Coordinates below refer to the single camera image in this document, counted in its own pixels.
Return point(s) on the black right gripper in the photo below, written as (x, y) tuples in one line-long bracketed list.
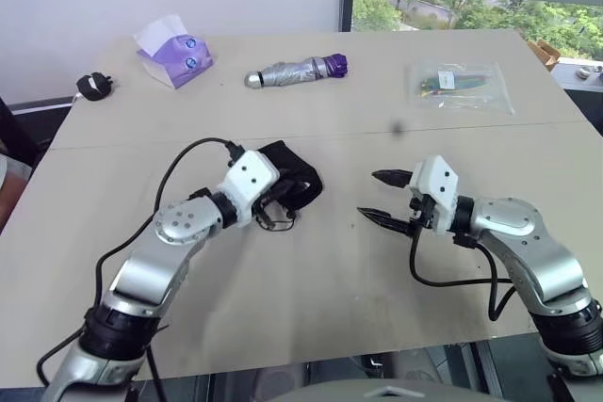
[(424, 214)]

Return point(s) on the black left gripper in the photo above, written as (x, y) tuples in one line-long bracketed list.
[(269, 200)]

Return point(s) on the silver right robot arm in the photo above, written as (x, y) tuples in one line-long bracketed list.
[(537, 256)]

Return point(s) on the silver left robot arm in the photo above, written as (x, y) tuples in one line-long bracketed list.
[(155, 275)]

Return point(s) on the clear plastic bag with items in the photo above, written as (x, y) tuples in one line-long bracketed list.
[(459, 86)]

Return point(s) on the silver purple folded umbrella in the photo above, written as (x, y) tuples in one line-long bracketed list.
[(297, 71)]

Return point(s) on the purple tissue box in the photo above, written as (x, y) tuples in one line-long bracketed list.
[(181, 56)]

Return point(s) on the black power adapter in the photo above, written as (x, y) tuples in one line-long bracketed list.
[(95, 86)]

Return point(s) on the brown cardboard box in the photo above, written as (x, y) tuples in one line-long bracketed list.
[(544, 51)]

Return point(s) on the small round metallic object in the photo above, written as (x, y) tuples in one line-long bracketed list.
[(589, 71)]

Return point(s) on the dark furniture piece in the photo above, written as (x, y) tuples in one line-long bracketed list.
[(16, 133)]

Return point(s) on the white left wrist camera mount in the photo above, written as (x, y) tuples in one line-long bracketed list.
[(249, 176)]

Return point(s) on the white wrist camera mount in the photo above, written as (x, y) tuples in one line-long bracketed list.
[(440, 188), (249, 176)]

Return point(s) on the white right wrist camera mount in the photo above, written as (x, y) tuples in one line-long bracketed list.
[(440, 188)]

